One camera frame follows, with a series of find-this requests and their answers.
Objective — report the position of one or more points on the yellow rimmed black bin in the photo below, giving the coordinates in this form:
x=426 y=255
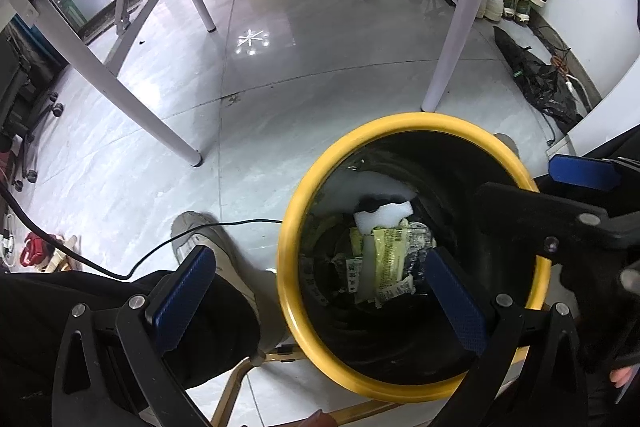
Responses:
x=289 y=267

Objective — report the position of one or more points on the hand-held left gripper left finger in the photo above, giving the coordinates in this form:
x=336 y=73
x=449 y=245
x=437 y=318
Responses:
x=185 y=302

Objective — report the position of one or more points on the person's black trouser leg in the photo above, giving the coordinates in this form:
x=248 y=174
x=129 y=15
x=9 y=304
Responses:
x=30 y=317

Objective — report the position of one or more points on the person's beige sneaker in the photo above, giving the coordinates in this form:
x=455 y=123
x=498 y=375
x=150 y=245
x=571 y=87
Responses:
x=506 y=142
x=230 y=252

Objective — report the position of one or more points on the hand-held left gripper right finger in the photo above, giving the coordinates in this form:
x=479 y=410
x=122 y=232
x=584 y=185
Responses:
x=455 y=302

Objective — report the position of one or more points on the white foam block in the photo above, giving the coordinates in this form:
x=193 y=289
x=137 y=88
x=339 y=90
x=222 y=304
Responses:
x=382 y=214

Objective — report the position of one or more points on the yellow snack wrapper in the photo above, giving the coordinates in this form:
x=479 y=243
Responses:
x=392 y=257

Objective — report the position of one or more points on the white metal table base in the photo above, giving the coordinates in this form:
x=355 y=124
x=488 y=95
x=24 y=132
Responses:
x=465 y=17

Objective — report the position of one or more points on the green white snack wrapper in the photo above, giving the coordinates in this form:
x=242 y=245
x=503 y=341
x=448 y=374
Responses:
x=354 y=269

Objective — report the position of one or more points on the wooden bin stand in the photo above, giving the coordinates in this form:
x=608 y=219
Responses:
x=235 y=382

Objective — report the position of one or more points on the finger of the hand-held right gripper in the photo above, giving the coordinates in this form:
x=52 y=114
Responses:
x=580 y=172
x=520 y=214

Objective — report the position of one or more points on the black folded umbrella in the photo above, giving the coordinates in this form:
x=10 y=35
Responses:
x=540 y=82

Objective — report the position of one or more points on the white flat board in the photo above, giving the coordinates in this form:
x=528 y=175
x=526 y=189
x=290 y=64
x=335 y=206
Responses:
x=615 y=107

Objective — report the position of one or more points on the person's right hand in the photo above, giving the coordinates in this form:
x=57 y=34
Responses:
x=622 y=377

